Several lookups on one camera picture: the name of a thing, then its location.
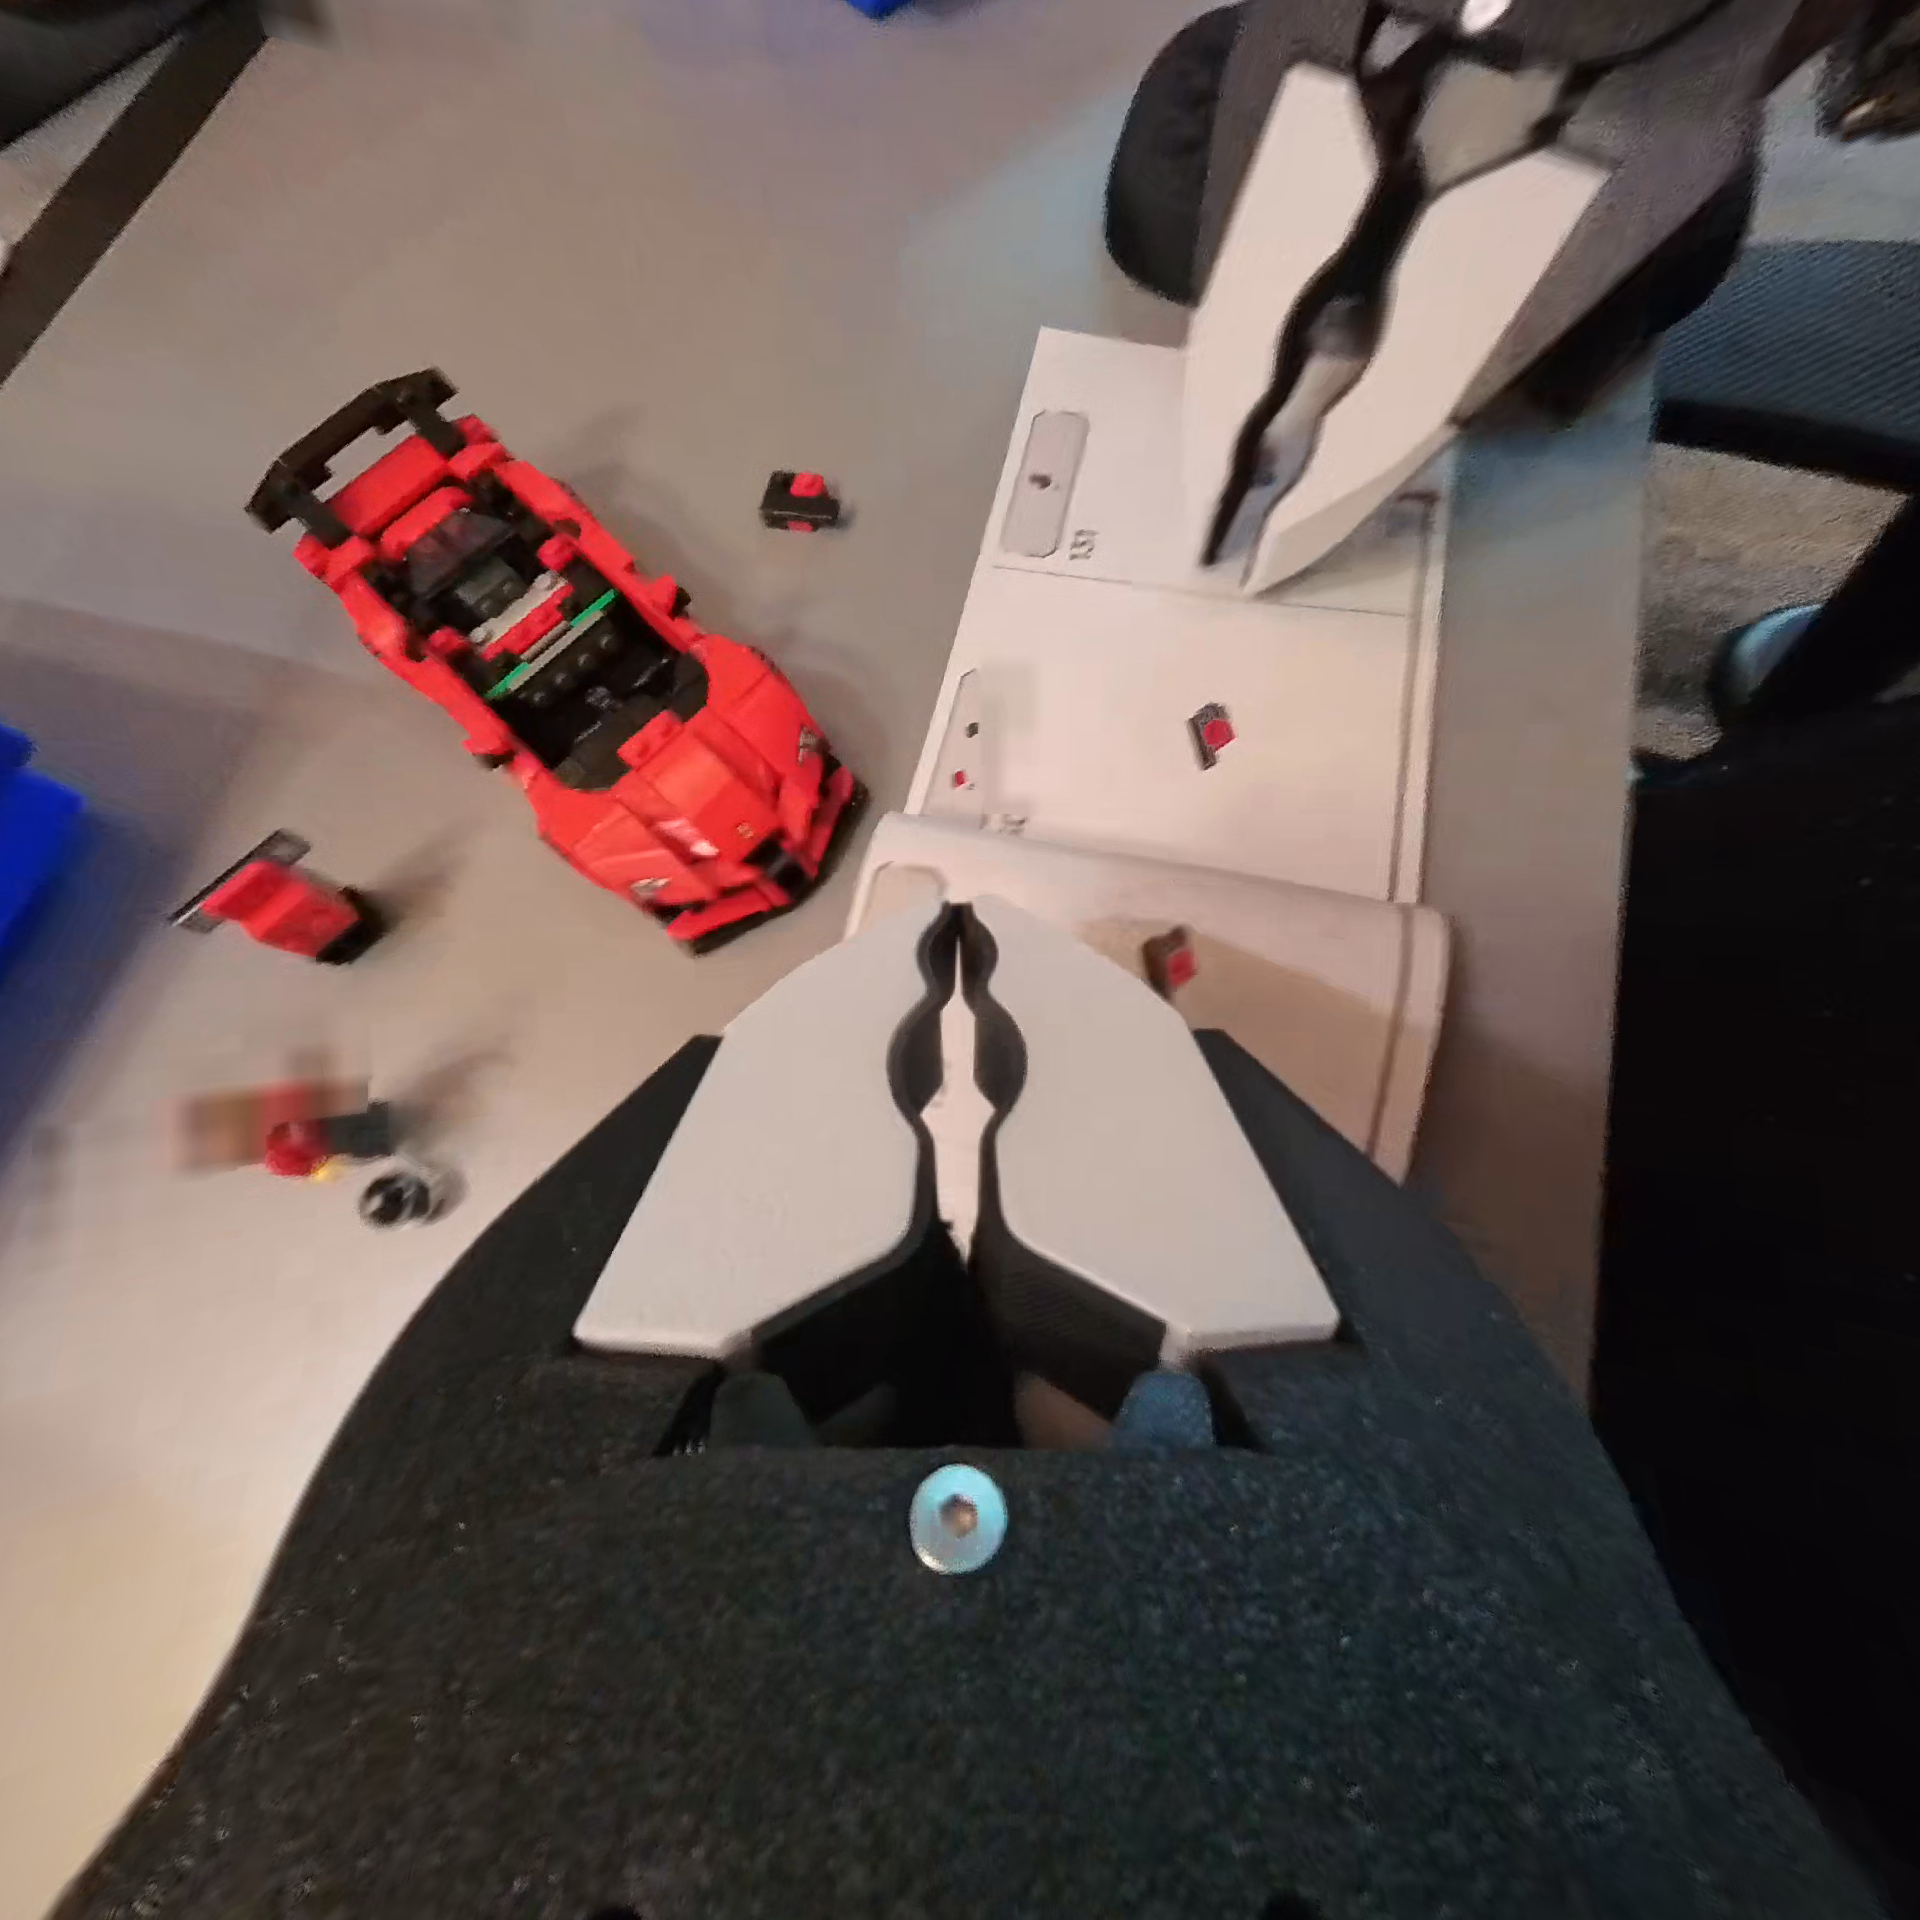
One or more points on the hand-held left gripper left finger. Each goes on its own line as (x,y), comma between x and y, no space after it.
(780,1170)

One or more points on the red black lego side assembly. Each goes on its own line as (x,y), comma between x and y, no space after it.
(277,906)

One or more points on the brown wristwatch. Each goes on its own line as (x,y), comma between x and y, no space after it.
(1874,82)

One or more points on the white lego instruction booklet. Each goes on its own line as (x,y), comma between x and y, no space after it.
(1125,661)

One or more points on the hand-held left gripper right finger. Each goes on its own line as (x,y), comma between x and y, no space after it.
(1125,1170)

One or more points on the grey chair caster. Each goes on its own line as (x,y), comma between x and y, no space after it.
(1757,661)

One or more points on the red lego sports car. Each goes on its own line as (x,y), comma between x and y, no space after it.
(599,690)

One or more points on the black office chair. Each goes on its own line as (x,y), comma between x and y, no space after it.
(1799,345)

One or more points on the small black red lego piece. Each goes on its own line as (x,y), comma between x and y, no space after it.
(800,503)

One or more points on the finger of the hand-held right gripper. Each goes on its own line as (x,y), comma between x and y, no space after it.
(1477,317)
(1277,270)

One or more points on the black lego wheel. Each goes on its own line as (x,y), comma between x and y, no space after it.
(405,1195)

